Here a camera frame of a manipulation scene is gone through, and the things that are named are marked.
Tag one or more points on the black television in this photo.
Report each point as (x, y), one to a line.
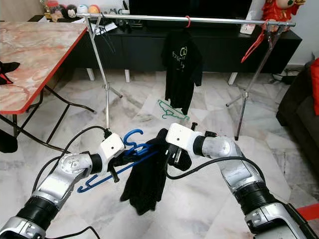
(189, 6)

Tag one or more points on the grey fabric sofa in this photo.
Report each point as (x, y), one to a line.
(296, 109)

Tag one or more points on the white round plush toy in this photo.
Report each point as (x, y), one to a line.
(82, 9)

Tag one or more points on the black mouse plush toy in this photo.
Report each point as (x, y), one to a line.
(70, 11)

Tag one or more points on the pink plastic hanger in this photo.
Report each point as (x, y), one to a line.
(188, 22)

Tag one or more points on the red figurine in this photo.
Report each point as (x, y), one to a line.
(279, 9)

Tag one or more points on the red plastic stool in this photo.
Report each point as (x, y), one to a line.
(309, 211)

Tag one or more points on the black tv console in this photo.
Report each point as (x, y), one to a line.
(139, 50)

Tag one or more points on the black hanger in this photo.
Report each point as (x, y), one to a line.
(105, 37)

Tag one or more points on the black red folded garment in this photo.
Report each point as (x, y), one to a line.
(8, 72)

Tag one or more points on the orange round plush toy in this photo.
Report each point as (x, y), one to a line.
(93, 9)

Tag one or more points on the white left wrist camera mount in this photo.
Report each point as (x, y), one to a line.
(112, 146)

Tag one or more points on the blue plastic hanger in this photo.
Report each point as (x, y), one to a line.
(102, 179)

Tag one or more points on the black shirt green logo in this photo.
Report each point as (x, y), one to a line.
(147, 186)
(182, 74)

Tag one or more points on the marble folding table red edge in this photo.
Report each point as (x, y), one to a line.
(40, 55)

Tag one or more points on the red cushion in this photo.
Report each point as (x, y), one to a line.
(315, 79)

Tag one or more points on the beige wooden cabinet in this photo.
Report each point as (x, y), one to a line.
(22, 10)

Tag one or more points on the white tissue box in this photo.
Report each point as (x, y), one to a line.
(246, 28)

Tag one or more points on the silver clothes rack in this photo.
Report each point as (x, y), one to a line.
(144, 18)

